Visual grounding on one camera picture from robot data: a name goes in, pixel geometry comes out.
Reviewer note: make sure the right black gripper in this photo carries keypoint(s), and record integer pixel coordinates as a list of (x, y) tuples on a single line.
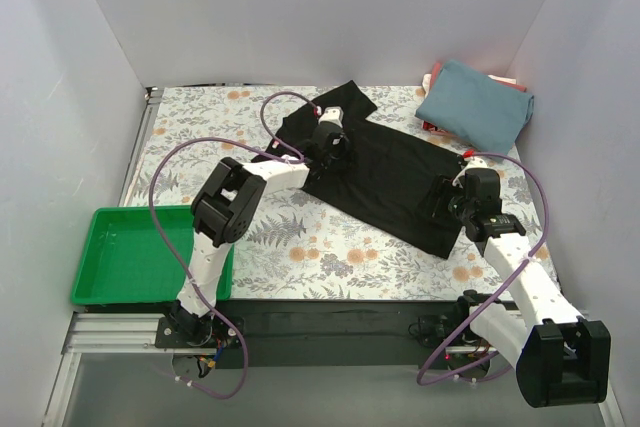
[(445, 199)]

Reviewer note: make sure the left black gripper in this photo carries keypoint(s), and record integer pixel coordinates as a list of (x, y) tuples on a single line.
[(325, 142)]

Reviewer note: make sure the black t shirt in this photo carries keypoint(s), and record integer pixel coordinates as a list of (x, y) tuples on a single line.
[(387, 183)]

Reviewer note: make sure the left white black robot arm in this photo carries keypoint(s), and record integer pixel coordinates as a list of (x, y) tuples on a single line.
[(223, 211)]

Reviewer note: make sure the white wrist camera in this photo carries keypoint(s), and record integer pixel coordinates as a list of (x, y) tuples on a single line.
[(470, 161), (333, 115)]

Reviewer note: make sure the folded teal t shirt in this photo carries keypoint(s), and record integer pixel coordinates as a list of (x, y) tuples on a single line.
[(472, 106)]

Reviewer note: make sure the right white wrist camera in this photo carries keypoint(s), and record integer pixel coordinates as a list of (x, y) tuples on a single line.
[(470, 161)]

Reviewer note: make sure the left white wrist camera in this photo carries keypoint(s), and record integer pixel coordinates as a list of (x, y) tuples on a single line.
[(333, 115)]

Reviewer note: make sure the green plastic tray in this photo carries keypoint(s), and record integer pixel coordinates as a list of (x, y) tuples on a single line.
[(125, 260)]

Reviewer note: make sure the folded red t shirt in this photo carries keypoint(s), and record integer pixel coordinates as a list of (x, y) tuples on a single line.
[(425, 124)]

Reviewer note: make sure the floral patterned table mat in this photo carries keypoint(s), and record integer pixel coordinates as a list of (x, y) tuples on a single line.
[(297, 247)]

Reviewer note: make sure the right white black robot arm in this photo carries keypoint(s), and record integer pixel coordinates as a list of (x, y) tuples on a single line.
[(559, 356)]

